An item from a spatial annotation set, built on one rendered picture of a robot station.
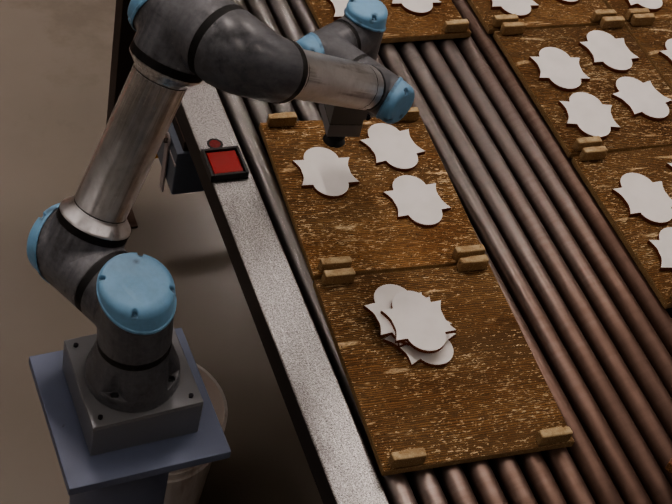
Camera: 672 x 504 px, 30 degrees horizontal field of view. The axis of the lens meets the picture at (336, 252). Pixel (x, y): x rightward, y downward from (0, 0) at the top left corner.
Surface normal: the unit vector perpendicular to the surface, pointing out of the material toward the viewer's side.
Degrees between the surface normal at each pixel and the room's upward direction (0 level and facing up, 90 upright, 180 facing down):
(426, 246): 0
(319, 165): 0
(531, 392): 0
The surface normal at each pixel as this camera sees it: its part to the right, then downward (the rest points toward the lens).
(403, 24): 0.19, -0.67
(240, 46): 0.20, 0.06
